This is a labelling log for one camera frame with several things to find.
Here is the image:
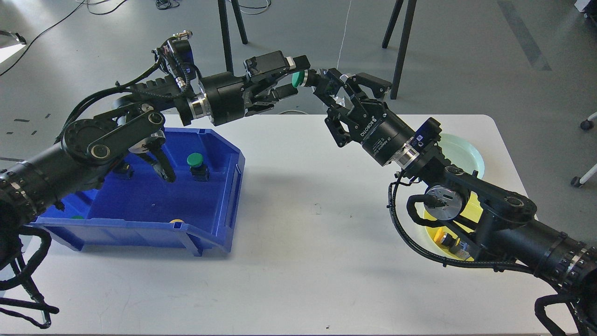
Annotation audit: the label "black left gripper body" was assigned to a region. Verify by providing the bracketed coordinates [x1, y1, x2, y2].
[198, 71, 257, 126]

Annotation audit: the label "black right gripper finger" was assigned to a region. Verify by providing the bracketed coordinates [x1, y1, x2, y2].
[312, 68, 351, 117]
[340, 72, 392, 105]

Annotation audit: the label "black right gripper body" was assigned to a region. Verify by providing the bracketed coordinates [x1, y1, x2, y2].
[325, 97, 418, 167]

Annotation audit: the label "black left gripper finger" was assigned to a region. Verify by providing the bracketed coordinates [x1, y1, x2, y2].
[244, 50, 311, 81]
[243, 84, 299, 117]

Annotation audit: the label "green push button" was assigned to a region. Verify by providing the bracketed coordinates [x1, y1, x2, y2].
[292, 70, 322, 88]
[186, 152, 210, 182]

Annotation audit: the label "yellow push button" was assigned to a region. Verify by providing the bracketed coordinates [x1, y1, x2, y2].
[433, 228, 471, 261]
[111, 161, 134, 180]

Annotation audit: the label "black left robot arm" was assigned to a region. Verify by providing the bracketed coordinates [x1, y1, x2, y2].
[1, 31, 311, 329]

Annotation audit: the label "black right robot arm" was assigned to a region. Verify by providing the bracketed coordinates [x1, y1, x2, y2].
[292, 69, 596, 336]

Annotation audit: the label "pale green plate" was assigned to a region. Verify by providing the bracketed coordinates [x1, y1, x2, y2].
[437, 133, 486, 179]

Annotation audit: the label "yellow plate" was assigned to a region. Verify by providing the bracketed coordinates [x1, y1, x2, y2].
[425, 193, 482, 261]

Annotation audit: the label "white power adapter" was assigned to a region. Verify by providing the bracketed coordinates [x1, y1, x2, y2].
[334, 96, 353, 111]

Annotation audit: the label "black stand legs left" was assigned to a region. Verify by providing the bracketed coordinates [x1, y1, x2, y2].
[217, 0, 249, 95]

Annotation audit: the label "black stand legs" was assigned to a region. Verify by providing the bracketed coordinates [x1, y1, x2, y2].
[382, 0, 417, 100]
[217, 0, 249, 95]

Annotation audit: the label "black stand legs right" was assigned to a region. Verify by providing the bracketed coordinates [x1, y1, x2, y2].
[382, 0, 417, 100]

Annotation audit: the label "blue plastic bin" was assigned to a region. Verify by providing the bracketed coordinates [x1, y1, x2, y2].
[31, 128, 245, 257]

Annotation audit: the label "chair caster wheel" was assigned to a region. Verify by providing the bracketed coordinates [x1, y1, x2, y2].
[579, 112, 597, 131]

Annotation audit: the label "white cable on floor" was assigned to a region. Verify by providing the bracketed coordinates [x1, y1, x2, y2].
[277, 0, 353, 115]

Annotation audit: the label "black cable on floor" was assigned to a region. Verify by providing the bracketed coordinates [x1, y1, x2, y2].
[0, 0, 129, 78]

